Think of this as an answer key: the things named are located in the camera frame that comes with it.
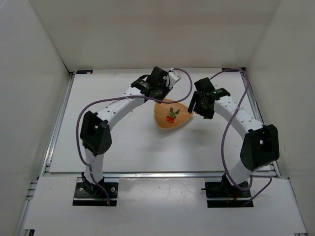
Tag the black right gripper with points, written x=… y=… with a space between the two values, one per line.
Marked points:
x=197 y=100

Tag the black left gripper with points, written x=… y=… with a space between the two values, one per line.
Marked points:
x=162 y=91

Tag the cherry pair with leaves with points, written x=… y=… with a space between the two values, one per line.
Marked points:
x=171 y=116

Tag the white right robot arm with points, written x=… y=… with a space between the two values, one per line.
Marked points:
x=260 y=142

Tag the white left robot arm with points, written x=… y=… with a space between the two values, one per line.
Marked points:
x=96 y=127

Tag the woven triangular fruit basket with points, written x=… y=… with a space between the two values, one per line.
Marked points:
x=161 y=110

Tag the aluminium front rail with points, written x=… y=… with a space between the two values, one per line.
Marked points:
x=210 y=174

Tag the black left corner bracket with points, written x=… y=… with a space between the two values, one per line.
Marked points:
x=84 y=71

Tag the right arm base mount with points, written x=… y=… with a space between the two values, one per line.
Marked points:
x=224 y=195

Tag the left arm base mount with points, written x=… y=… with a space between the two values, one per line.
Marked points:
x=88 y=196

